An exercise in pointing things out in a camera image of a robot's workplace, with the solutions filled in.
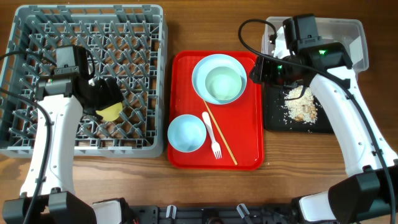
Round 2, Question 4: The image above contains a yellow plastic cup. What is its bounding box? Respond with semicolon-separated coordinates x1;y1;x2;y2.
95;102;123;121

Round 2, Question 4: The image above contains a green bowl with rice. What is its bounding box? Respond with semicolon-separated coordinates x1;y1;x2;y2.
205;67;243;101

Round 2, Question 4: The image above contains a rice food waste pile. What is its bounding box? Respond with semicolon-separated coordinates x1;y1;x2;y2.
282;85;318;124

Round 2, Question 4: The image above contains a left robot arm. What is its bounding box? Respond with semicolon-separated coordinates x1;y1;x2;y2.
2;45;133;223

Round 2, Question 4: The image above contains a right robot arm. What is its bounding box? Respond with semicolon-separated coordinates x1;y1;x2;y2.
249;14;397;223

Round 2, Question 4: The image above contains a black waste bin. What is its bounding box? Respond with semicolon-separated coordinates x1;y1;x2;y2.
263;86;333;134

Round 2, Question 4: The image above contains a grey dishwasher rack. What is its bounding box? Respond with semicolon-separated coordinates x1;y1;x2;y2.
1;4;168;158

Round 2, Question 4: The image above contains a clear plastic waste bin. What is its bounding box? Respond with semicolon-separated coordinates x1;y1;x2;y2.
261;16;369;79

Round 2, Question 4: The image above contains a red serving tray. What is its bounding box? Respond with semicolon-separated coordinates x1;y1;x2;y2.
167;50;264;170

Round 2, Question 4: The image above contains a light blue round plate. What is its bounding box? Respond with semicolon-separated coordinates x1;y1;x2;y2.
192;54;248;105

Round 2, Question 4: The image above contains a wooden chopstick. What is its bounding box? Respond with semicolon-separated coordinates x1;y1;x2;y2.
203;100;238;166

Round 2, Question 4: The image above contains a light blue bowl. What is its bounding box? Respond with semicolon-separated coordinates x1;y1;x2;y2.
167;114;206;153

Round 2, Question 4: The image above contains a white plastic fork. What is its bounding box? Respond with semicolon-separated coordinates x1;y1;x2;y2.
201;111;222;159

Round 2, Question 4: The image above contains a right black cable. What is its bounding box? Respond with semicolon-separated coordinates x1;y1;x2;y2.
238;19;396;224

